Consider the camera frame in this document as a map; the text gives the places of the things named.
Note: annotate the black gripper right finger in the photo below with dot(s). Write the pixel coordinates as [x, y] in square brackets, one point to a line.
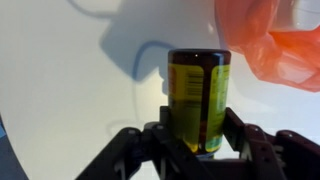
[266, 153]

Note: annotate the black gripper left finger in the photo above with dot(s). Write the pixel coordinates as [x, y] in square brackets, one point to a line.
[133, 153]

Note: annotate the brown bottle yellow label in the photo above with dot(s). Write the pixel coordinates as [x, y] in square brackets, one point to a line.
[196, 100]

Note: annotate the orange translucent plastic bag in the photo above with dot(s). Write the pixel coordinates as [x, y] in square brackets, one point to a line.
[280, 43]

